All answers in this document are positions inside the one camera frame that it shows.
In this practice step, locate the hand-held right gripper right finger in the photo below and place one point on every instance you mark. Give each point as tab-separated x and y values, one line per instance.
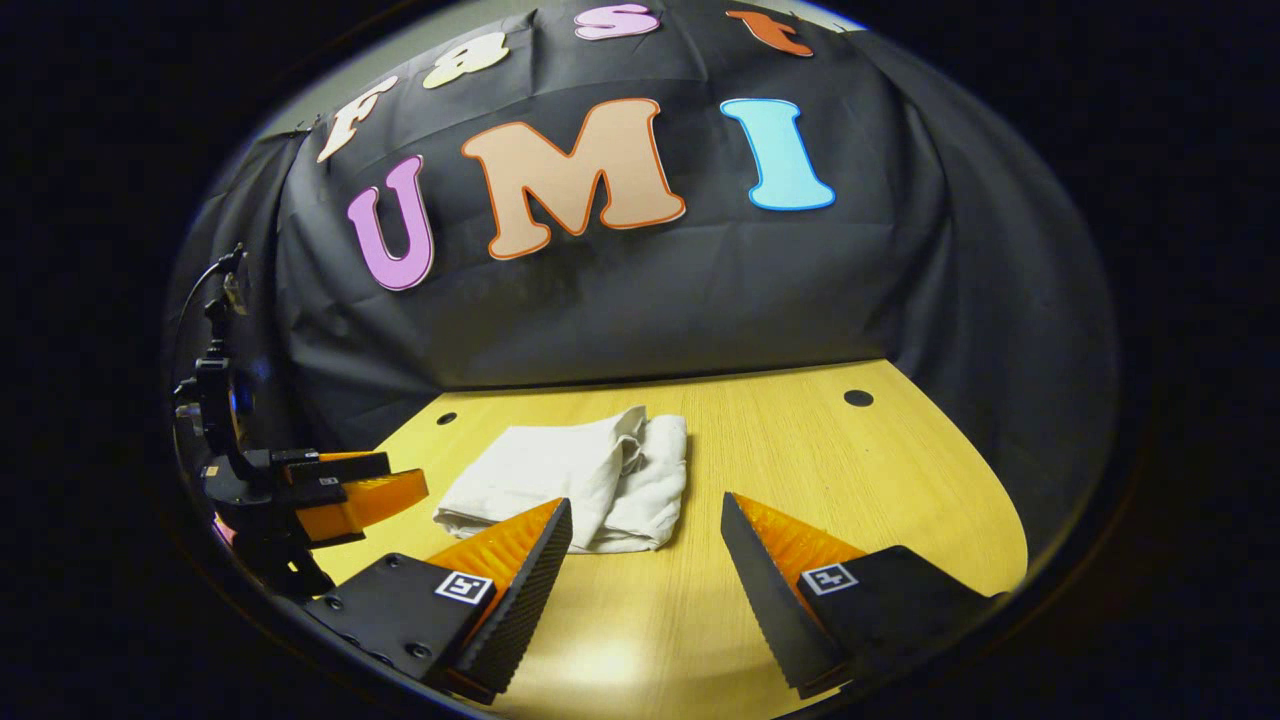
775	600

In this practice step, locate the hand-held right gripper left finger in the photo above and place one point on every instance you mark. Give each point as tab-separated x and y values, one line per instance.
520	610

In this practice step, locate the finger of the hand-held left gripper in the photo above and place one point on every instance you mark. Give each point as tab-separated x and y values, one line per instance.
335	468
360	505

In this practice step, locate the white jeans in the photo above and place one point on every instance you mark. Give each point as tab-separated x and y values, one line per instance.
540	470

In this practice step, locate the black backdrop cloth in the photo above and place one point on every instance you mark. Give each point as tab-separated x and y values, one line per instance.
650	310

